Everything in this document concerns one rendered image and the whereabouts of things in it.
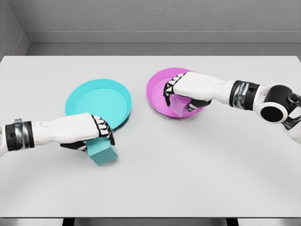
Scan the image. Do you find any cyan block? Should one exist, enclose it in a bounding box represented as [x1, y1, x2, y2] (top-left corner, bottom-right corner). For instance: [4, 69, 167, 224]
[87, 137, 119, 167]

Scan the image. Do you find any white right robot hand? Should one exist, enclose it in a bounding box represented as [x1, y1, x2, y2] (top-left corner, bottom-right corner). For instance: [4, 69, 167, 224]
[163, 72, 212, 112]

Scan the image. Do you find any pink plate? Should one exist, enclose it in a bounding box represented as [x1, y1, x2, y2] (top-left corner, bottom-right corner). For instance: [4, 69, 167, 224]
[146, 67, 206, 118]

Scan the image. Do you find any cyan plate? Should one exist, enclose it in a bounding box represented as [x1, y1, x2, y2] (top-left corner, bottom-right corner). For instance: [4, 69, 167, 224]
[65, 79, 133, 131]

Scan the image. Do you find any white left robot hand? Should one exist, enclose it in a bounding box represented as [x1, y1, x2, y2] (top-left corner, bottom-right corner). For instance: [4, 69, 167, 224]
[57, 113, 116, 156]

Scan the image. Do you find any pink block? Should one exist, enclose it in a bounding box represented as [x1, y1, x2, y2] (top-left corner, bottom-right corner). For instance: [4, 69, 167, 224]
[169, 94, 191, 118]

